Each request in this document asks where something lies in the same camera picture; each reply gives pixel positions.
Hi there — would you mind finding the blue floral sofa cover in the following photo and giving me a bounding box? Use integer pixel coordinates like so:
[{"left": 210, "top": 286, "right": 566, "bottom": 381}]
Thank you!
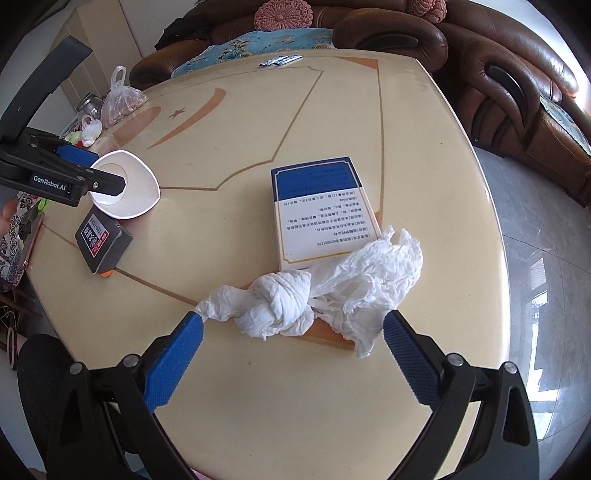
[{"left": 171, "top": 28, "right": 335, "bottom": 79}]

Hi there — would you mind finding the clear plastic bag of nuts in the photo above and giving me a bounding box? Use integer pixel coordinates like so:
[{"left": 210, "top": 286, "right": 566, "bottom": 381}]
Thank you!
[{"left": 100, "top": 66, "right": 149, "bottom": 129}]

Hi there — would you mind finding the white tissue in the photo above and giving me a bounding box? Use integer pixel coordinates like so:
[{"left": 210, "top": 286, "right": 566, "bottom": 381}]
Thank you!
[{"left": 194, "top": 226, "right": 424, "bottom": 360}]

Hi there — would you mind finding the red paper cup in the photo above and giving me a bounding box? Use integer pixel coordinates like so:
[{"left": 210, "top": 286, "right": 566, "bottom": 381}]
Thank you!
[{"left": 88, "top": 150, "right": 161, "bottom": 219}]

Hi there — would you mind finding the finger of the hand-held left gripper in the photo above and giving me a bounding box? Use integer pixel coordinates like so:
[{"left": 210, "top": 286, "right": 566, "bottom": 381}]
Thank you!
[
  {"left": 56, "top": 143, "right": 99, "bottom": 168},
  {"left": 85, "top": 167, "right": 127, "bottom": 197}
]

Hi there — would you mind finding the black box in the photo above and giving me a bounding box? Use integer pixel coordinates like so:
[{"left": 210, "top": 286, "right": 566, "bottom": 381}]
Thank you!
[{"left": 74, "top": 205, "right": 134, "bottom": 274}]

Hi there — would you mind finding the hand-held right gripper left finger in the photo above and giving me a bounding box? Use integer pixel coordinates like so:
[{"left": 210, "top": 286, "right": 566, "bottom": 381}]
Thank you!
[{"left": 46, "top": 311, "right": 205, "bottom": 480}]

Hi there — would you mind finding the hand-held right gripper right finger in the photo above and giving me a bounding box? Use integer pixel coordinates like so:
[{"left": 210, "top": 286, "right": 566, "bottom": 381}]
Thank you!
[{"left": 383, "top": 309, "right": 541, "bottom": 480}]

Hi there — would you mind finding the red-brown printed box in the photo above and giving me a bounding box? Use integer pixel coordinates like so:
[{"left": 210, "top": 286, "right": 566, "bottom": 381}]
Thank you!
[{"left": 281, "top": 318, "right": 357, "bottom": 352}]

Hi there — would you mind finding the glass jar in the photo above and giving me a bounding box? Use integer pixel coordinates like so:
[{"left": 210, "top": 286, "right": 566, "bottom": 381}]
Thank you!
[{"left": 76, "top": 92, "right": 103, "bottom": 119}]

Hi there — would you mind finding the pink round cushion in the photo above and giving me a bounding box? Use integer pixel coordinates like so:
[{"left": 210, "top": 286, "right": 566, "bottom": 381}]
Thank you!
[
  {"left": 255, "top": 0, "right": 315, "bottom": 32},
  {"left": 408, "top": 0, "right": 448, "bottom": 24}
]

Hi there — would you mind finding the person's left hand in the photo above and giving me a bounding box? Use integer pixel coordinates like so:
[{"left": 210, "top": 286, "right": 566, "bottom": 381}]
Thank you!
[{"left": 0, "top": 198, "right": 18, "bottom": 237}]

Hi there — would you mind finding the black clothing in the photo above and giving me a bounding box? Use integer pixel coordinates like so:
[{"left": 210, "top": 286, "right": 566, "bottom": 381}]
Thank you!
[{"left": 154, "top": 10, "right": 200, "bottom": 51}]

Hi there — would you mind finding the cream wardrobe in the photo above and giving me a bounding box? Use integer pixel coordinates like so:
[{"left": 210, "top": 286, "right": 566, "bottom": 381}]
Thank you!
[{"left": 51, "top": 0, "right": 158, "bottom": 112}]

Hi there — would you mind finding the blue and white medicine box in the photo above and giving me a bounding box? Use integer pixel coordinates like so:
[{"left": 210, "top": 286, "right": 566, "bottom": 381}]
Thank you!
[{"left": 270, "top": 156, "right": 383, "bottom": 271}]

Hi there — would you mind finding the blue floral armchair cover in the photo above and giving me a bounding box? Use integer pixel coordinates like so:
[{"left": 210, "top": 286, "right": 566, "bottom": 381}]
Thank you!
[{"left": 539, "top": 95, "right": 591, "bottom": 156}]

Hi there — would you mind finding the small white plastic bag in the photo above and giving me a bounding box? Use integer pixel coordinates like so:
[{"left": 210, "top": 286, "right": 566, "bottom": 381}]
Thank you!
[{"left": 81, "top": 115, "right": 103, "bottom": 144}]

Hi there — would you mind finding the beige wooden coffee table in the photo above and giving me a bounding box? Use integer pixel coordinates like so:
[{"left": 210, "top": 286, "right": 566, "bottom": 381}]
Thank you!
[{"left": 24, "top": 48, "right": 510, "bottom": 480}]

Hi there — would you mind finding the patterned black and white cloth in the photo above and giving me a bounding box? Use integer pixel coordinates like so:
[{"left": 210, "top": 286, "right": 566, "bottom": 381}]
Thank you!
[{"left": 0, "top": 191, "right": 29, "bottom": 292}]

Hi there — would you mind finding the brown leather armchair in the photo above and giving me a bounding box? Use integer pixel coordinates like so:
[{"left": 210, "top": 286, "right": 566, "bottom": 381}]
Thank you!
[{"left": 436, "top": 0, "right": 591, "bottom": 207}]

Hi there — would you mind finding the brown leather sofa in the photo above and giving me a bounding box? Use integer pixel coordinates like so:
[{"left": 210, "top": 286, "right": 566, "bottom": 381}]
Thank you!
[{"left": 129, "top": 0, "right": 449, "bottom": 91}]

